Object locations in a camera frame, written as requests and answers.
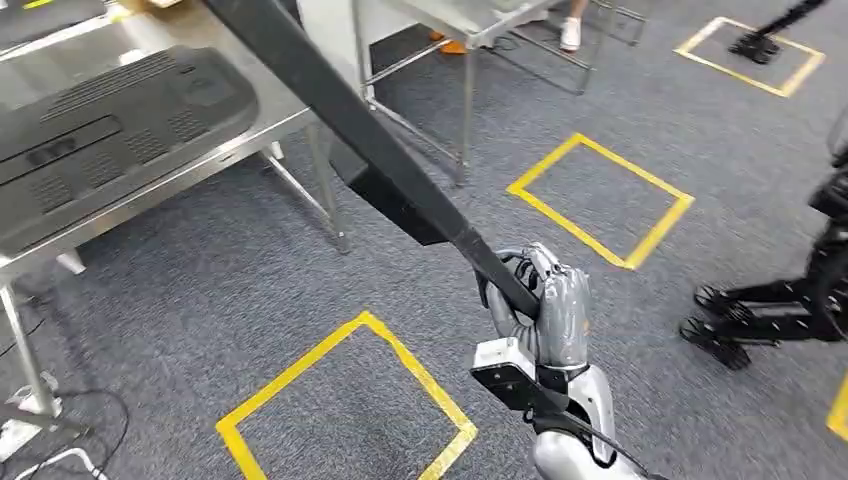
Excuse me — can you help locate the white cabinet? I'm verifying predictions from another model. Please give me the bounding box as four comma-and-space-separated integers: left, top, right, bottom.
296, 0, 364, 95

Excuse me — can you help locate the black floor cable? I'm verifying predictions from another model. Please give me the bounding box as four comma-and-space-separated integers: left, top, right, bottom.
0, 389, 132, 480

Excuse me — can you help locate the person's foot in white shoe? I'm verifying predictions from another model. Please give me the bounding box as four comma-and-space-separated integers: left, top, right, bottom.
559, 0, 592, 54

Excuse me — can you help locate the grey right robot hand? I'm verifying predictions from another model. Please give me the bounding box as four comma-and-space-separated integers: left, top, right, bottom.
475, 241, 594, 372

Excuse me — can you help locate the large black vented panel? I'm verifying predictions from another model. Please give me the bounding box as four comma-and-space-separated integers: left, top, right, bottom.
0, 44, 261, 258

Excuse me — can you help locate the long black plastic panel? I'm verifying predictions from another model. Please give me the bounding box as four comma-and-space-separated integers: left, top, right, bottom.
201, 0, 541, 321

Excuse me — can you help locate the white floor cable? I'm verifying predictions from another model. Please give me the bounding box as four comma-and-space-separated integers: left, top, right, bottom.
11, 447, 109, 480

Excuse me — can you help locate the person's foot in orange shoe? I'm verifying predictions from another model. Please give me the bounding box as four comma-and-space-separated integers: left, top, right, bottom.
428, 29, 469, 56

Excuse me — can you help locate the steel work table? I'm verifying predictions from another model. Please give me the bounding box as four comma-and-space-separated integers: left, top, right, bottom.
351, 0, 598, 188
0, 0, 354, 420

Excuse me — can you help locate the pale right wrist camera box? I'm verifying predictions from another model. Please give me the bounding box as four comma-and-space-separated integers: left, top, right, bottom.
470, 336, 571, 415

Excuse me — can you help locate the thin wire frame stand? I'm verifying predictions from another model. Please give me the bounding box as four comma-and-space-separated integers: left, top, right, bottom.
488, 0, 649, 98

